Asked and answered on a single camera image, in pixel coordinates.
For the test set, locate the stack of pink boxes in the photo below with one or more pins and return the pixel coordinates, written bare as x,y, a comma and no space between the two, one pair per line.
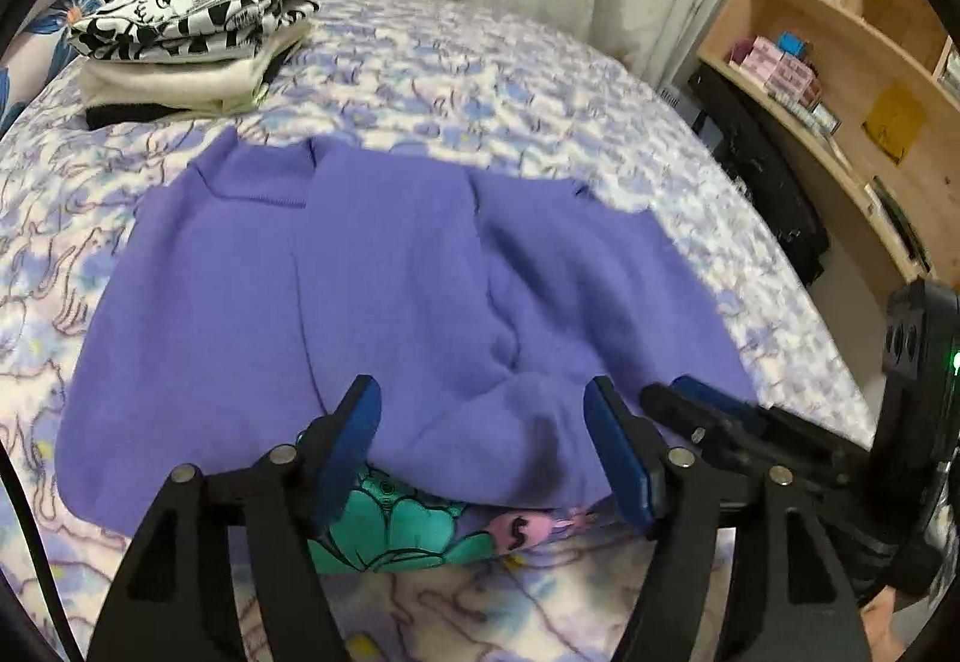
765,66

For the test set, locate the black bag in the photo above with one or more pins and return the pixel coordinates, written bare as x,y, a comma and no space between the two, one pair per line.
765,182

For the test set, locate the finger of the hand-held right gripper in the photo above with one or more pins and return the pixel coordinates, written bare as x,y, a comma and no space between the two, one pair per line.
675,411
720,400

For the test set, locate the yellow cloth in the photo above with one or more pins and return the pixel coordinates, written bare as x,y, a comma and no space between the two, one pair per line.
892,122

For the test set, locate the teal and pink printed cloth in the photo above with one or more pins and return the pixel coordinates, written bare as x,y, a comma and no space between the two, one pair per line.
405,527

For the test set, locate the bed with floral sheet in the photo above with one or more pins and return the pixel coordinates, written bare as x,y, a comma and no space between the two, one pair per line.
487,85

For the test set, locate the cream folded garment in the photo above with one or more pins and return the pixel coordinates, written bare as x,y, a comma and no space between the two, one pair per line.
187,81

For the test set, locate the blue flower pillows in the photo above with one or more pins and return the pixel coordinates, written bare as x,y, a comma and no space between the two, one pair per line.
45,32

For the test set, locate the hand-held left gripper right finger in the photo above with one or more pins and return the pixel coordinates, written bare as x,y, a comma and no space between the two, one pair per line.
611,444

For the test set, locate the black and white printed garment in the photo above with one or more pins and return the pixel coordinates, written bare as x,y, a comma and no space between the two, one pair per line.
195,2

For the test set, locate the wooden bookshelf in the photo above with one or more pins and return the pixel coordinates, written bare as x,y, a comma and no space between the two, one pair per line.
825,32

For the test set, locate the row of small flat boxes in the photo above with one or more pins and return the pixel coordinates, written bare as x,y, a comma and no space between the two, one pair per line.
806,111

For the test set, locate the purple hoodie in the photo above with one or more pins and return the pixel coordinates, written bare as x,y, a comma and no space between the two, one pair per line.
375,302

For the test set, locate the blue box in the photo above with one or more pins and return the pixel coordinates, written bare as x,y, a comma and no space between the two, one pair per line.
793,44

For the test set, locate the person's right hand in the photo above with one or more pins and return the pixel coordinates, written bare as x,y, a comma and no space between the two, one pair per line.
896,628

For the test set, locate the black folded garment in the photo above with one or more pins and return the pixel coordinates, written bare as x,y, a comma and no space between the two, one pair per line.
127,115

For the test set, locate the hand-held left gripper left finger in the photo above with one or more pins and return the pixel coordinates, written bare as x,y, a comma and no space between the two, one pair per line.
352,452

